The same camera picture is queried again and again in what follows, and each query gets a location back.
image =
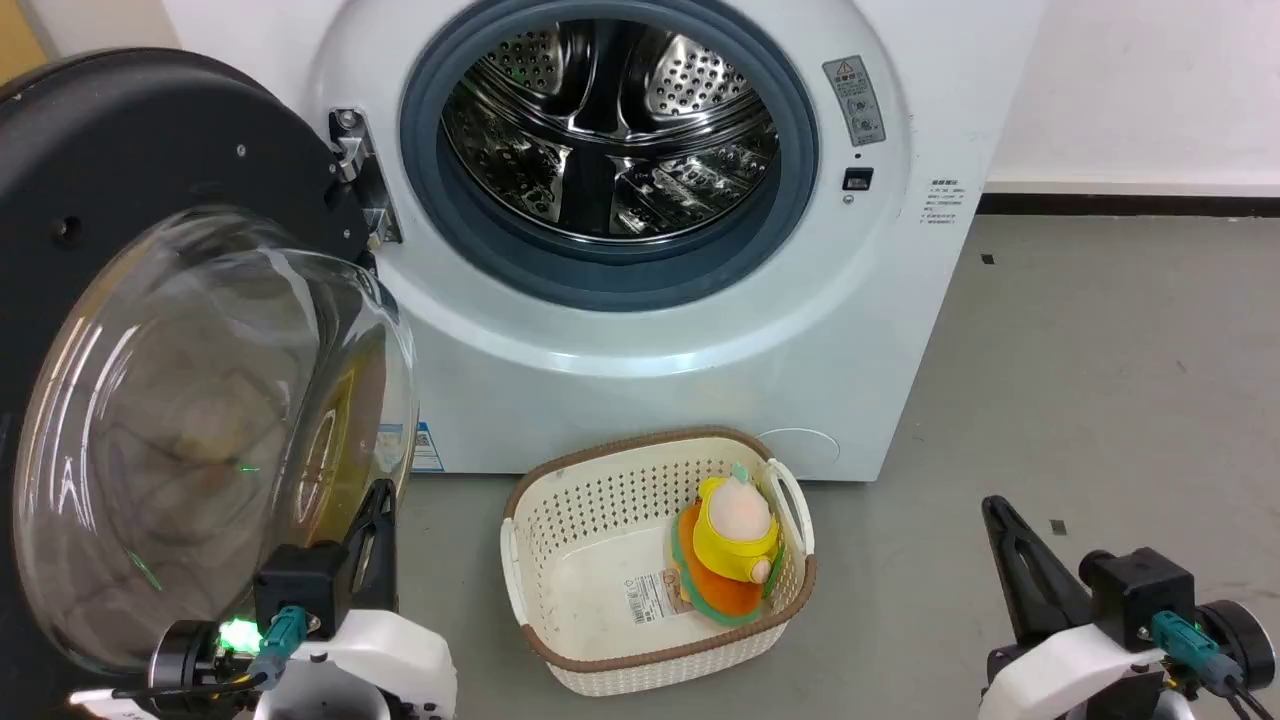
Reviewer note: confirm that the round white filter cover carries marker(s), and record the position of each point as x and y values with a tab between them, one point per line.
800	452

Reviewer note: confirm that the black wall baseboard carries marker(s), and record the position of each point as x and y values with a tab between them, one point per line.
1130	205

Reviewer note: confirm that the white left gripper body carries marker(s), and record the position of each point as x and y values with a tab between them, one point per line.
390	665

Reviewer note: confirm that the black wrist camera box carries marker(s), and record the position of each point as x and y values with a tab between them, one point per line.
300	590
1140	595

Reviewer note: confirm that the white barcode label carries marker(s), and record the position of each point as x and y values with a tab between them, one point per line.
652	596

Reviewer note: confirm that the white front-load washing machine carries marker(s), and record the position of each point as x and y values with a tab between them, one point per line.
700	400

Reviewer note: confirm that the black washer door glass bowl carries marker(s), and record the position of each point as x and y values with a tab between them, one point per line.
120	150

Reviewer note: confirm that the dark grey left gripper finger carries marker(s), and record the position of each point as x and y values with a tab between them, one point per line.
385	540
358	545

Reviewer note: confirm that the yellow orange plush doll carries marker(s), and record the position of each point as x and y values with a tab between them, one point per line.
735	540

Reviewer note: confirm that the stainless steel washer drum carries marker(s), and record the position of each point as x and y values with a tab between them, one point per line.
600	130

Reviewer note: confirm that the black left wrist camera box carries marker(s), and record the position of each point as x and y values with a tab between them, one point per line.
300	590

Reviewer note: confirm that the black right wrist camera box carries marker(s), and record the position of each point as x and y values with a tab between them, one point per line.
1140	595

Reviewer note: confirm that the metal door hinge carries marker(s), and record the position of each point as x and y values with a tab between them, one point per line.
350	150

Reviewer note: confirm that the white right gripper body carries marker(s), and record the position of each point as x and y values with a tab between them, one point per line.
1060	680

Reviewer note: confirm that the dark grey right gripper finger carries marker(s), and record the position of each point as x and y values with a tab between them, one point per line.
1015	590
1060	590

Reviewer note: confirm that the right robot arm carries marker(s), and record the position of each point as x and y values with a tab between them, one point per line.
1240	640

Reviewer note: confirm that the tan wooden panel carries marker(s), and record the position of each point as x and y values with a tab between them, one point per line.
18	35

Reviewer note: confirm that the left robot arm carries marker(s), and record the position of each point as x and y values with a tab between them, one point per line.
180	655

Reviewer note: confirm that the blue white energy sticker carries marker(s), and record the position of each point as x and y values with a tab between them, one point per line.
427	448

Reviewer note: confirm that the grey warning sticker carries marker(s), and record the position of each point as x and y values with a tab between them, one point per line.
855	100

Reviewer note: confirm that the cream laundry basket brown rim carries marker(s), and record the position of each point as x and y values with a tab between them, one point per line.
590	520

